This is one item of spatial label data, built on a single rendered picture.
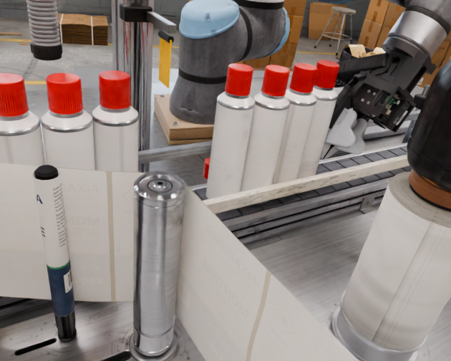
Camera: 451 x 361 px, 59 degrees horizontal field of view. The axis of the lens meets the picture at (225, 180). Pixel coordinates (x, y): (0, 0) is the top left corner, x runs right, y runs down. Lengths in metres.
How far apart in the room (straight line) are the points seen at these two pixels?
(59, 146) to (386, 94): 0.47
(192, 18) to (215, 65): 0.10
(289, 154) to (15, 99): 0.37
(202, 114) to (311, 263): 0.44
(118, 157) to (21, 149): 0.10
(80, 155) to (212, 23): 0.45
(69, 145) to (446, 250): 0.36
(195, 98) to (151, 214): 0.59
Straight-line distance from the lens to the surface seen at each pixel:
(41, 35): 0.52
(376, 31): 4.60
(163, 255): 0.31
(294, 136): 0.60
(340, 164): 0.80
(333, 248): 0.58
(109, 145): 0.46
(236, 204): 0.57
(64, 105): 0.44
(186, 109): 0.87
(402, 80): 0.67
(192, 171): 0.77
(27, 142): 0.45
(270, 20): 0.92
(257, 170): 0.58
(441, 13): 0.70
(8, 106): 0.44
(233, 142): 0.54
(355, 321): 0.43
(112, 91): 0.45
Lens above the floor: 1.23
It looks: 32 degrees down
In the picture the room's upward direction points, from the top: 8 degrees clockwise
